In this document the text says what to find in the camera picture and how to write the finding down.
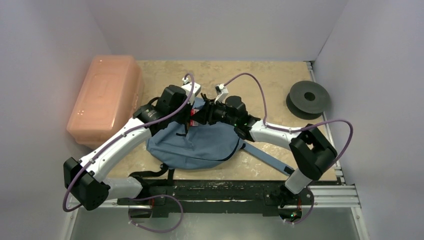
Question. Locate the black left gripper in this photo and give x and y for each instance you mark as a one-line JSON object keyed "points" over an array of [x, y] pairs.
{"points": [[183, 120]]}

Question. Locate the blue grey backpack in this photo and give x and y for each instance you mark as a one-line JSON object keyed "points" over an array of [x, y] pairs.
{"points": [[200, 147]]}

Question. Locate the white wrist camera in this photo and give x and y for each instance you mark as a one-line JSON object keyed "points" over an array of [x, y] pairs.
{"points": [[190, 88], [222, 92]]}

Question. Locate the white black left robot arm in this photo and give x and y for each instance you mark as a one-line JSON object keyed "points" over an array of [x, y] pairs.
{"points": [[87, 179]]}

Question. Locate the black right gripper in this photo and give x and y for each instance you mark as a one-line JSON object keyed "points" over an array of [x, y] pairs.
{"points": [[209, 110]]}

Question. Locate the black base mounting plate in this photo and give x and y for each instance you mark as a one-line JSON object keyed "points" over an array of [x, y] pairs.
{"points": [[265, 197]]}

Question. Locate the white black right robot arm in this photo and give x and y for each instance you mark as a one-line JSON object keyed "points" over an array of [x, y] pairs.
{"points": [[311, 150]]}

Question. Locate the aluminium frame rails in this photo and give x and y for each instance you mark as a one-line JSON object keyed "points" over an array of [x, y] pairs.
{"points": [[275, 78]]}

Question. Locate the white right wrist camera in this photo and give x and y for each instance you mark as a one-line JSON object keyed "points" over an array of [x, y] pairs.
{"points": [[222, 92]]}

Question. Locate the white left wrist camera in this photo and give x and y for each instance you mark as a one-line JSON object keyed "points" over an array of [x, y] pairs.
{"points": [[190, 88]]}

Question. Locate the pink plastic storage box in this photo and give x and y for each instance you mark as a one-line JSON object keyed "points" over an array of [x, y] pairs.
{"points": [[108, 97]]}

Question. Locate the black filament spool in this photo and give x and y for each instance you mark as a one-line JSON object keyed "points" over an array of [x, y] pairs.
{"points": [[307, 100]]}

